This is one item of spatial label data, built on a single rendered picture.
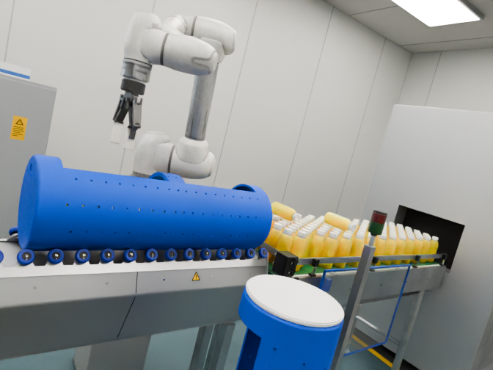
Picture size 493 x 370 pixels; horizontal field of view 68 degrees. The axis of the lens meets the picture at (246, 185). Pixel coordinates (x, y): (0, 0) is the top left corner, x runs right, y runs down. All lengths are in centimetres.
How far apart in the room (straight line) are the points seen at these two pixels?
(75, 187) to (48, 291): 31
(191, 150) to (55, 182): 82
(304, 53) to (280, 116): 88
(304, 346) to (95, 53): 351
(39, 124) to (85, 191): 159
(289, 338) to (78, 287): 65
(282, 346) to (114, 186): 67
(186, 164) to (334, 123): 401
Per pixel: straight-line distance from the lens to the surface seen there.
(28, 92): 268
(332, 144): 563
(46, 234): 115
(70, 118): 398
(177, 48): 121
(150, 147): 184
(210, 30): 173
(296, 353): 98
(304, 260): 166
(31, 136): 270
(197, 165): 181
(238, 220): 141
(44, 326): 131
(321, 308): 105
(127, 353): 215
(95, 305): 129
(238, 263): 153
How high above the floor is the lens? 143
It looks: 7 degrees down
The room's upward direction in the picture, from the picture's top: 14 degrees clockwise
